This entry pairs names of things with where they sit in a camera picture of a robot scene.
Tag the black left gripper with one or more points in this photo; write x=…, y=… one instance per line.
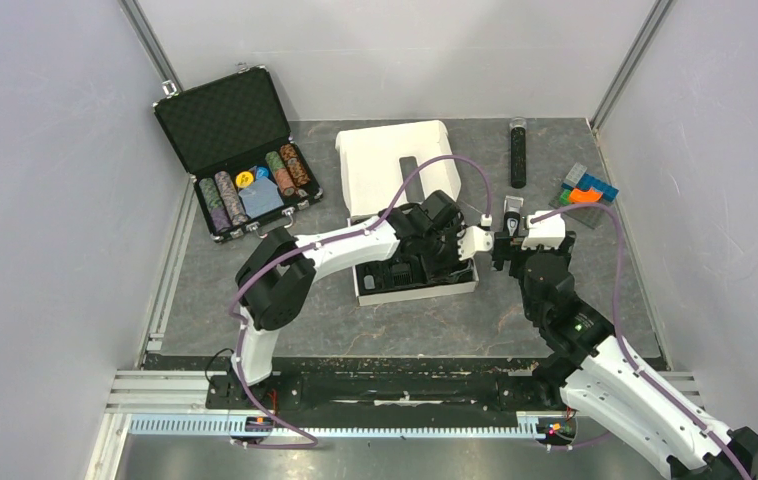
x=451, y=270

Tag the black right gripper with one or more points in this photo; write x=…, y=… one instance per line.
x=510, y=245

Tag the silver clipper blade head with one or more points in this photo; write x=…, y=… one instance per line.
x=512, y=214

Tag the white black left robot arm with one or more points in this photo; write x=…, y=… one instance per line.
x=274, y=282

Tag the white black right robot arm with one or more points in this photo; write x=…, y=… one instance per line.
x=596, y=372

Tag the black comb in tray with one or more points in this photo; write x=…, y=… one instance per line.
x=401, y=274

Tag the colourful building block set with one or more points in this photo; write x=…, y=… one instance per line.
x=580, y=186

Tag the white clipper kit box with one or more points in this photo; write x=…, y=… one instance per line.
x=375, y=162

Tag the black glitter tube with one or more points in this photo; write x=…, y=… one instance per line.
x=518, y=154

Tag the black poker chip case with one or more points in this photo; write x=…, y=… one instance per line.
x=234, y=140

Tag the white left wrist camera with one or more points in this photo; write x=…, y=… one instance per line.
x=476, y=239

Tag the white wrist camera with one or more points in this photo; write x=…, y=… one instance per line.
x=476, y=239
x=548, y=233

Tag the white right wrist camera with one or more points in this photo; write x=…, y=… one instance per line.
x=548, y=233

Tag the aluminium frame rail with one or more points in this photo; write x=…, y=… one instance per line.
x=156, y=426

